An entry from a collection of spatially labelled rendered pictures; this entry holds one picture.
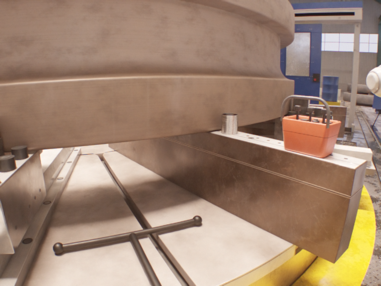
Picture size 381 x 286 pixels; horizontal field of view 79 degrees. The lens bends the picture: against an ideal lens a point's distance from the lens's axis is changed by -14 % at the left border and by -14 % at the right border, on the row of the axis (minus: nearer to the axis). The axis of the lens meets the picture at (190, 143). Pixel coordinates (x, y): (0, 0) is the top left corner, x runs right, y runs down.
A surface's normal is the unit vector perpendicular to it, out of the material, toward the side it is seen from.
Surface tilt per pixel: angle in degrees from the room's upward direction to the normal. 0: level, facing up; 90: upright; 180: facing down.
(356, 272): 0
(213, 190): 90
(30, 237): 0
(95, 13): 90
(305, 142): 97
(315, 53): 90
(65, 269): 0
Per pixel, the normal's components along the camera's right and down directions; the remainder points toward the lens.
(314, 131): -0.76, 0.26
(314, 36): -0.53, 0.20
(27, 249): 0.00, -0.97
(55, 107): 0.35, 0.22
